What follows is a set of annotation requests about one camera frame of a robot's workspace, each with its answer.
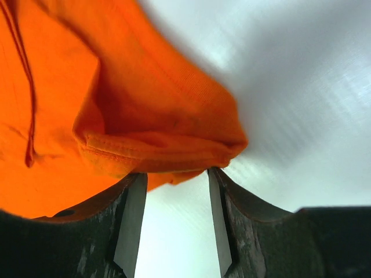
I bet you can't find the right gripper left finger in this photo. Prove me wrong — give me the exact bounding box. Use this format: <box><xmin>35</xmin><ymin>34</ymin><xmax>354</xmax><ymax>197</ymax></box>
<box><xmin>1</xmin><ymin>174</ymin><xmax>147</xmax><ymax>277</ymax></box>

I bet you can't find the orange t shirt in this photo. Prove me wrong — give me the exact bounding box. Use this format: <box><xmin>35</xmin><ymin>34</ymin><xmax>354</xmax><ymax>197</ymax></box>
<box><xmin>1</xmin><ymin>1</ymin><xmax>248</xmax><ymax>218</ymax></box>

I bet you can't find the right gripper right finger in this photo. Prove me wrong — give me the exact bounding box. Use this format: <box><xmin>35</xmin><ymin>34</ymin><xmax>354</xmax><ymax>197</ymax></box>
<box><xmin>208</xmin><ymin>168</ymin><xmax>370</xmax><ymax>277</ymax></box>

